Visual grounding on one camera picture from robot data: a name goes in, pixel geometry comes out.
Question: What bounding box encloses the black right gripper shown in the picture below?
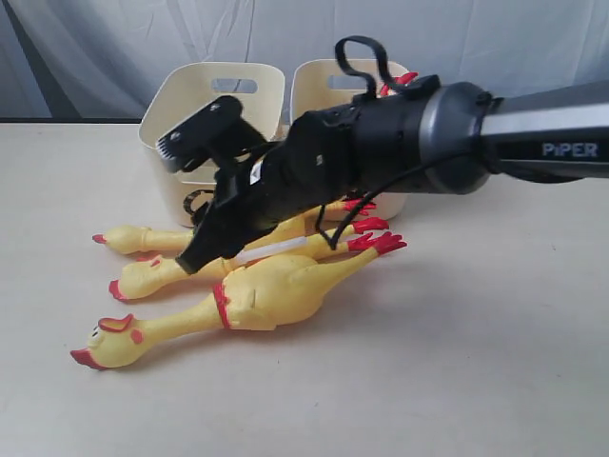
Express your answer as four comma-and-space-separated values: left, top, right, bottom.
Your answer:
175, 107, 363, 275

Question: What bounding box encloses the rubber chicken with white tape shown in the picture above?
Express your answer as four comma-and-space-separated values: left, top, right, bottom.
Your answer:
108, 229, 380, 301

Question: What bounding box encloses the large rubber chicken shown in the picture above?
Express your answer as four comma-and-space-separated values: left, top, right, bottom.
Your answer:
69, 231, 407, 370

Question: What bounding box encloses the cream bin marked circle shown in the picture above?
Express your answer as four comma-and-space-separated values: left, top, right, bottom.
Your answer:
139, 62, 285, 228

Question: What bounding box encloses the cream bin marked cross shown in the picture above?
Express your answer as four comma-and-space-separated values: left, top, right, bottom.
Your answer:
289, 59, 410, 222

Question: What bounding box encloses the blue-grey backdrop curtain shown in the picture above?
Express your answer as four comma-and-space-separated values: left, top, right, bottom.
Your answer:
1, 1, 608, 120

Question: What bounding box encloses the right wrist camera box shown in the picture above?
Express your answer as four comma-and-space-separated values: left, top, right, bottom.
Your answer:
156, 95, 265, 173

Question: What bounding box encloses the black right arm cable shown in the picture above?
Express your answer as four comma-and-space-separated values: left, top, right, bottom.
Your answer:
313, 35, 505, 253

